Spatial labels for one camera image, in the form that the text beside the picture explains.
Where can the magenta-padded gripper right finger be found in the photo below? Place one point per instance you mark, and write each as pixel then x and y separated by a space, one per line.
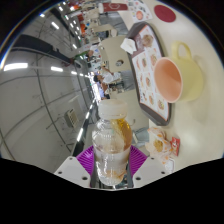
pixel 151 170

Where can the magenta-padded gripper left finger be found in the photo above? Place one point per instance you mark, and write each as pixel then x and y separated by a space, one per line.
pixel 70 170

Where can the clear white-capped drink bottle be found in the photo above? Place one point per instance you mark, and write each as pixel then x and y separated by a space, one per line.
pixel 111 150

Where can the crumpled food wrapper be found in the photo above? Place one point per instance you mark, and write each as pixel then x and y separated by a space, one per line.
pixel 158 145

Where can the red sauce packet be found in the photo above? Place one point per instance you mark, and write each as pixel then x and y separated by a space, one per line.
pixel 175 146

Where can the ceiling air conditioner unit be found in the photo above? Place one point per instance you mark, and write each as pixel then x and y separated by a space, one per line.
pixel 71 118

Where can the dark brown food tray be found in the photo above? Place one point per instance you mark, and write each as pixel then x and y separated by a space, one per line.
pixel 156 118

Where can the person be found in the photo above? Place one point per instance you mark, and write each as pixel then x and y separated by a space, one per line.
pixel 111 76
pixel 94 52
pixel 103 90

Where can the pale yellow mug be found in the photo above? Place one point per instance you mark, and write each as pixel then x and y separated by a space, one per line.
pixel 191 78

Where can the group of ceiling lights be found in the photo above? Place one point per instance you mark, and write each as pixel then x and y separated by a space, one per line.
pixel 15 66

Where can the group of beige chairs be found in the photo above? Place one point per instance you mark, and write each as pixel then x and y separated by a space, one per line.
pixel 113 50

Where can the crumpled white napkin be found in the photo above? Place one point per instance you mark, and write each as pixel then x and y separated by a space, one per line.
pixel 128 45

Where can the flat round red coaster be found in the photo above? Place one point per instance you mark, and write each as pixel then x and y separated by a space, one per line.
pixel 165 13

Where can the colourful sticker sheet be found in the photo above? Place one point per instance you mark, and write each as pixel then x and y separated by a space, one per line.
pixel 140 11

